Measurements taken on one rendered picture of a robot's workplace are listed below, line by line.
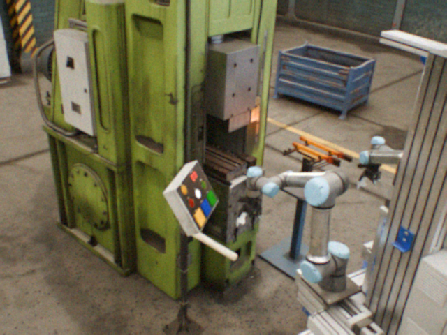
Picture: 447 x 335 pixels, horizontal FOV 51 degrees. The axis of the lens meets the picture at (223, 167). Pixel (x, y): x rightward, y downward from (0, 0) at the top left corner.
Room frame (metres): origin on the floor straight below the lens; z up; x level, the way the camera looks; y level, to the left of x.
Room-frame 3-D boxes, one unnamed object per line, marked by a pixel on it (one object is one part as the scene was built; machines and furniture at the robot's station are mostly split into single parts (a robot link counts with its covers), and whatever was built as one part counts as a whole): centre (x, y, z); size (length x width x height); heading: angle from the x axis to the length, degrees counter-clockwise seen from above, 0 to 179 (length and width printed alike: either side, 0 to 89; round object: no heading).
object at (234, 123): (2.83, 0.07, 1.32); 0.42 x 0.20 x 0.10; 50
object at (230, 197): (2.88, 0.05, 0.69); 0.56 x 0.38 x 0.45; 50
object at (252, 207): (2.14, -0.17, 1.07); 0.09 x 0.08 x 0.12; 31
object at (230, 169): (2.83, 0.07, 0.96); 0.42 x 0.20 x 0.09; 50
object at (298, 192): (3.01, -0.61, 0.71); 0.40 x 0.30 x 0.02; 135
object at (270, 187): (2.08, -0.24, 1.23); 0.11 x 0.11 x 0.08; 39
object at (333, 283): (1.84, -0.58, 0.87); 0.15 x 0.15 x 0.10
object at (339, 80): (6.67, -1.38, 0.36); 1.20 x 0.80 x 0.72; 52
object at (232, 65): (2.87, 0.05, 1.56); 0.42 x 0.39 x 0.40; 50
